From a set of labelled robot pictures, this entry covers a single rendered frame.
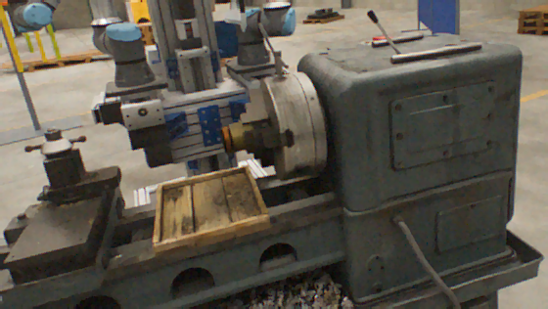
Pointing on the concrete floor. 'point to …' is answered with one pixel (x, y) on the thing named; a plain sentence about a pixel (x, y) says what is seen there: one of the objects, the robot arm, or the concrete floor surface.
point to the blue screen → (438, 16)
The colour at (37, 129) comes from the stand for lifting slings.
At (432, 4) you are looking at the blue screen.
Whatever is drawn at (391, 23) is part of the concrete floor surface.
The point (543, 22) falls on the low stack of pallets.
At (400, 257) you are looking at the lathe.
